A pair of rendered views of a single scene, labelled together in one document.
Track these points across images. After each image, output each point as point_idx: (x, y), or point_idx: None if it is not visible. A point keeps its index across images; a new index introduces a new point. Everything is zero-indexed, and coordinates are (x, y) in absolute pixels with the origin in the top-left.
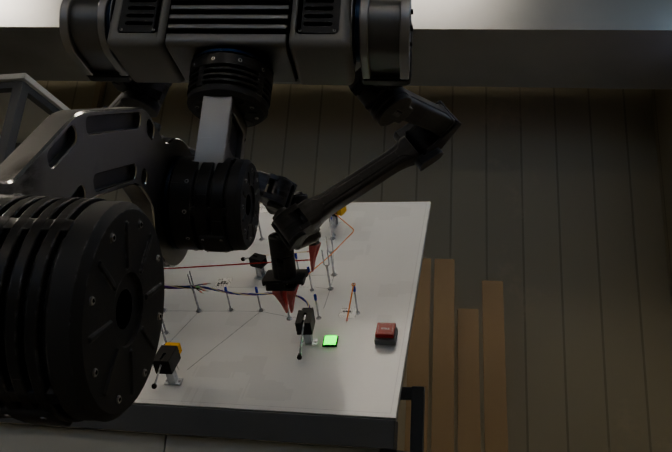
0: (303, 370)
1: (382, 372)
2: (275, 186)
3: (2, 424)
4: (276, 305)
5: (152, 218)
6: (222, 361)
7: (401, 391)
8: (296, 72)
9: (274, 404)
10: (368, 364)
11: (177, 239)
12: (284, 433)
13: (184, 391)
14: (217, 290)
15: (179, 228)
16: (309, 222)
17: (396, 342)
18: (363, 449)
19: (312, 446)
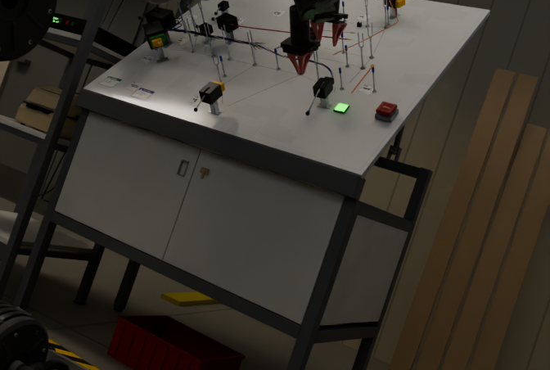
0: (310, 125)
1: (369, 140)
2: None
3: (101, 115)
4: (313, 72)
5: None
6: (254, 105)
7: (410, 169)
8: None
9: (277, 144)
10: (362, 132)
11: None
12: (277, 166)
13: (219, 119)
14: (268, 50)
15: None
16: None
17: (393, 120)
18: (333, 193)
19: (297, 182)
